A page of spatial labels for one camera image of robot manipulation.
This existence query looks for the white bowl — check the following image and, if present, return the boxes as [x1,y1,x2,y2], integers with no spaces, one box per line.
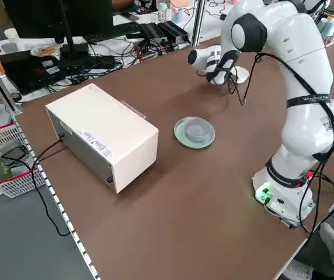
[230,66,249,85]

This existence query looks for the clear glass bowl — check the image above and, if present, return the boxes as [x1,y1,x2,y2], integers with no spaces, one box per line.
[183,117,211,140]

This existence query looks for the pale green plate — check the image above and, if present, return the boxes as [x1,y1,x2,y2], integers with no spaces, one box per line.
[174,115,216,150]

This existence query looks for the white toaster oven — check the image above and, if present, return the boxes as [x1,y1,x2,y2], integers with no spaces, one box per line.
[44,83,159,195]

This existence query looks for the black power supply box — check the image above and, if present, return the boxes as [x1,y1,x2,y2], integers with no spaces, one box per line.
[157,20,190,44]
[139,22,168,45]

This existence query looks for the black keyboard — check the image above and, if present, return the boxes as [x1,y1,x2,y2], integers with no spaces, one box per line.
[82,22,141,41]

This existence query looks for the clear labelled bottle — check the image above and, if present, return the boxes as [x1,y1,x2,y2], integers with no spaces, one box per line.
[157,2,168,22]

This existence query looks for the plate of snacks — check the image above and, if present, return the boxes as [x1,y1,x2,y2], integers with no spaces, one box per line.
[29,44,57,57]

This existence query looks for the black flat case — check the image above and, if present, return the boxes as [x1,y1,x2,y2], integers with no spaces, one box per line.
[0,49,68,96]

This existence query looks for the white and red basket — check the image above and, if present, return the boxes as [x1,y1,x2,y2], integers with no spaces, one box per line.
[0,122,47,199]

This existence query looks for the black computer monitor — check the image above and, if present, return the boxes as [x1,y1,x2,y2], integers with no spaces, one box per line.
[2,0,114,56]

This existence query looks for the white paper cup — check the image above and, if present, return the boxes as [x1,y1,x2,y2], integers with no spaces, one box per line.
[4,28,20,50]

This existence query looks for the person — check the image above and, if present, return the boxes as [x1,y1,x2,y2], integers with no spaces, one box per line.
[283,221,334,280]

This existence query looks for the tangled black desk cables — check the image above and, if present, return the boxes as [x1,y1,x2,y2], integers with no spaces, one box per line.
[38,37,163,88]

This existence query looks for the aluminium profile post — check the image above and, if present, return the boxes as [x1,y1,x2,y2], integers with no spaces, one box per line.
[190,0,206,47]

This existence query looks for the black oven power cable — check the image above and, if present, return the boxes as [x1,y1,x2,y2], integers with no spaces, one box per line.
[30,136,72,237]

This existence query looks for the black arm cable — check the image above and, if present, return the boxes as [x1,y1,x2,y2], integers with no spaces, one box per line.
[225,51,334,234]

